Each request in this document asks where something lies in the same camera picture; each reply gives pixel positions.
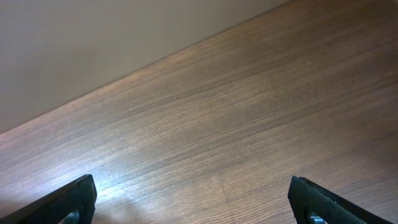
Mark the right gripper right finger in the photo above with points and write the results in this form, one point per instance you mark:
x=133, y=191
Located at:
x=312, y=203

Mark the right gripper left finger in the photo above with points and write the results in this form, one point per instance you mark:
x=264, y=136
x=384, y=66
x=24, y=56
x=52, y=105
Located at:
x=72, y=203

